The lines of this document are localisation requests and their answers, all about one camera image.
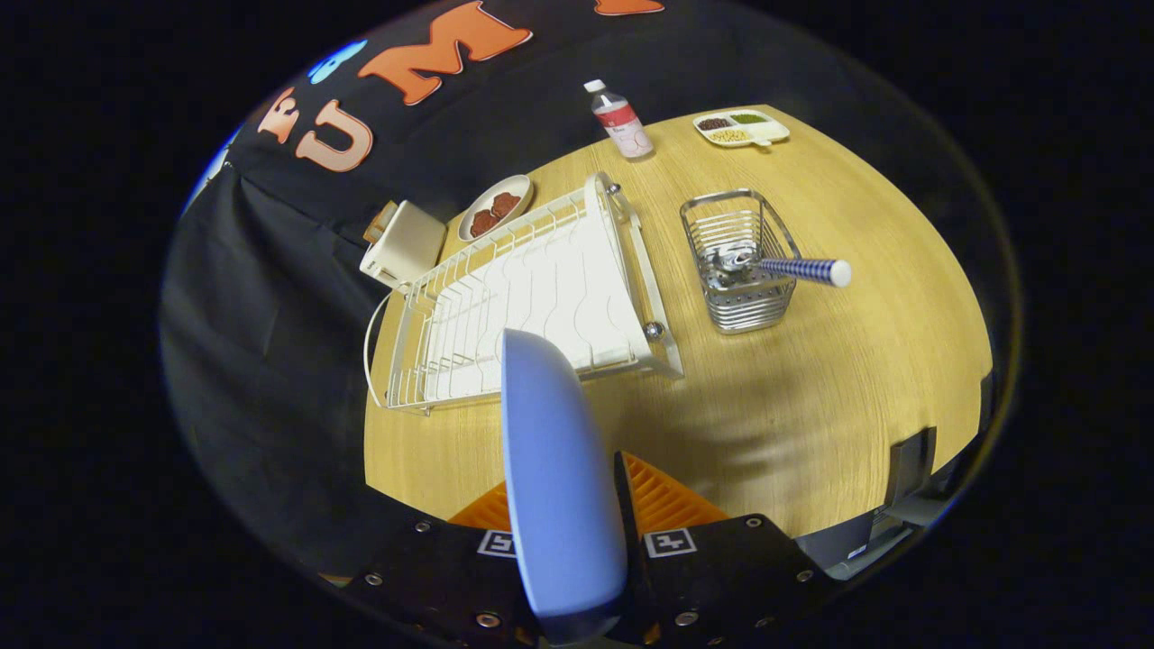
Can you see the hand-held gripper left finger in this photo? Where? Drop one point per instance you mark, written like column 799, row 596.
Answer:
column 442, row 577

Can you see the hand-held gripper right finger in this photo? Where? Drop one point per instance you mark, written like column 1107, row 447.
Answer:
column 628, row 523

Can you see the blue plate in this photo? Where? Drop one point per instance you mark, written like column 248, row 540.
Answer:
column 559, row 478

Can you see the small plate with brown cookies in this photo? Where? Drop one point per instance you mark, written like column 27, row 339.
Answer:
column 494, row 209

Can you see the white divided dish with beans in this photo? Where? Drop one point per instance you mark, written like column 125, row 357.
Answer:
column 766, row 132

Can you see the dark rectangular object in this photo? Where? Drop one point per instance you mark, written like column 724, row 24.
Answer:
column 911, row 469

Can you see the white toaster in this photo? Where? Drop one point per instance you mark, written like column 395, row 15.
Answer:
column 406, row 248

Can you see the toasted bread slice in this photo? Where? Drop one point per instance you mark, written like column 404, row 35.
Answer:
column 379, row 223

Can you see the clear bottle with red label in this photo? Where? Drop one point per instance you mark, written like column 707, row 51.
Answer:
column 622, row 122

